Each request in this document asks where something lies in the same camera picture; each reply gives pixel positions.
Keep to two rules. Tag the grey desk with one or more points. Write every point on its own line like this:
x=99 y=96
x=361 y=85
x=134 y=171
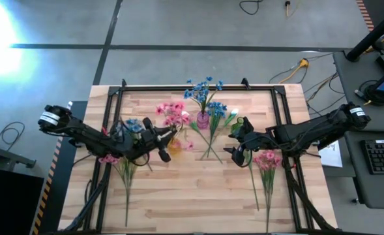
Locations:
x=374 y=189
x=351 y=98

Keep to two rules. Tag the black cabinet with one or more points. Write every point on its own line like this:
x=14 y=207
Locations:
x=9 y=202

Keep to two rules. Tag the orange black hazard tape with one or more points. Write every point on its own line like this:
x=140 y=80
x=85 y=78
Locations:
x=364 y=13

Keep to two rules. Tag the pink artificial flower bunch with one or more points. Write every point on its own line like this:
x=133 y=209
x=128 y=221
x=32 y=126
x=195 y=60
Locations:
x=126 y=189
x=173 y=114
x=268 y=182

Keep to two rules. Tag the pink glass vase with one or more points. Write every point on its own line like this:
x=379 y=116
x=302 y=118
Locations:
x=203 y=120

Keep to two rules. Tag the grey metal stand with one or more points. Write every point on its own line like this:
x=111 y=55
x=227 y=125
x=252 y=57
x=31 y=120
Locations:
x=2 y=156

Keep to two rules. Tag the black metal table frame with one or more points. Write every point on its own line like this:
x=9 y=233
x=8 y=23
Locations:
x=146 y=88

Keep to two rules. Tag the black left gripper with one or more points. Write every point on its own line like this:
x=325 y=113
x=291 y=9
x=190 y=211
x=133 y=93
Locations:
x=146 y=143

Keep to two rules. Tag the white paper sheet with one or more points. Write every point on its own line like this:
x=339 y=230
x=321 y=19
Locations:
x=333 y=156

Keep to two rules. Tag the black computer keyboard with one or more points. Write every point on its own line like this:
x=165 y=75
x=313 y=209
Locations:
x=382 y=156

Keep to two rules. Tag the yellow glass vase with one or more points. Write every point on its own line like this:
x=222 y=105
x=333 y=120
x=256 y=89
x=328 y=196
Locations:
x=173 y=150

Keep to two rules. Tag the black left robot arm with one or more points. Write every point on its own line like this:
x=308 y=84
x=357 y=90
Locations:
x=81 y=132

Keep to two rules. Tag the black hazard-striped floor mat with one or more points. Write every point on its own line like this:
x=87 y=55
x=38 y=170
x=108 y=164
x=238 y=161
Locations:
x=61 y=189

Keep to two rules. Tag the small black desk foot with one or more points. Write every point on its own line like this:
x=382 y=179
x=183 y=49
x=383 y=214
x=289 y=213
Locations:
x=354 y=200

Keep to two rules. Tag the black diagonal pole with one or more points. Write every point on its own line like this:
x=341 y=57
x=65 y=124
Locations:
x=374 y=32

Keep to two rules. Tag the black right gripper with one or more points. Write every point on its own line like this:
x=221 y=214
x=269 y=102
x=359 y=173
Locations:
x=253 y=142

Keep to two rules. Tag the green glass vase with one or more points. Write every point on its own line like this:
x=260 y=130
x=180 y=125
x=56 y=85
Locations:
x=236 y=125

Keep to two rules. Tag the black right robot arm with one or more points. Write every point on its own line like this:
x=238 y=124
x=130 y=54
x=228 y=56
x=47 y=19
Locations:
x=309 y=132

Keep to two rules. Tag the blue artificial flower bunch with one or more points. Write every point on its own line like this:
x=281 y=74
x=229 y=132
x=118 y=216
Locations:
x=199 y=94
x=134 y=125
x=217 y=107

